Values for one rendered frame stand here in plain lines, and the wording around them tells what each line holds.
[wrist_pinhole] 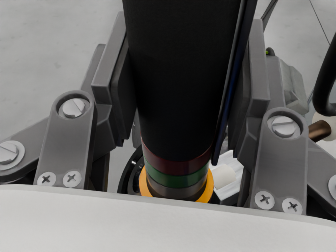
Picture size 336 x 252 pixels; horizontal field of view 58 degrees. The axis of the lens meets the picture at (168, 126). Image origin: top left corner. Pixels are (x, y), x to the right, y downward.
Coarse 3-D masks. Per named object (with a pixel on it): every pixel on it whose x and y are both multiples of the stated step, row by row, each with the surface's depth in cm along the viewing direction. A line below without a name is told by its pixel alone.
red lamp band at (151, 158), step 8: (144, 144) 13; (144, 152) 14; (208, 152) 13; (152, 160) 13; (160, 160) 13; (168, 160) 13; (192, 160) 13; (200, 160) 13; (160, 168) 13; (168, 168) 13; (176, 168) 13; (184, 168) 13; (192, 168) 13
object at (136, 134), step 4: (136, 108) 64; (136, 112) 64; (136, 116) 65; (136, 120) 66; (136, 124) 68; (132, 128) 73; (136, 128) 68; (132, 132) 73; (136, 132) 69; (132, 136) 74; (136, 136) 70; (140, 136) 66; (132, 140) 74; (136, 140) 70; (140, 140) 67; (136, 144) 71; (140, 144) 68; (136, 148) 72
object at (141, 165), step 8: (136, 152) 42; (136, 160) 42; (128, 168) 42; (136, 168) 41; (128, 176) 42; (136, 176) 40; (120, 184) 42; (128, 184) 40; (136, 184) 40; (120, 192) 41; (128, 192) 39; (136, 192) 38
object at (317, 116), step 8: (328, 48) 16; (328, 56) 16; (328, 64) 16; (320, 72) 17; (328, 72) 16; (320, 80) 17; (328, 80) 17; (320, 88) 17; (328, 88) 17; (312, 96) 19; (320, 96) 18; (328, 96) 18; (320, 104) 19; (328, 104) 19; (320, 112) 20; (328, 112) 20; (312, 120) 25; (328, 120) 23; (328, 136) 24
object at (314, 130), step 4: (320, 120) 24; (312, 124) 24; (316, 124) 23; (320, 124) 23; (324, 124) 23; (328, 124) 23; (308, 128) 23; (312, 128) 23; (316, 128) 23; (320, 128) 23; (324, 128) 23; (328, 128) 23; (312, 132) 23; (316, 132) 23; (320, 132) 23; (324, 132) 23; (328, 132) 23; (308, 136) 23; (312, 136) 23; (316, 136) 23; (320, 136) 23; (324, 136) 23; (312, 140) 23; (316, 140) 23
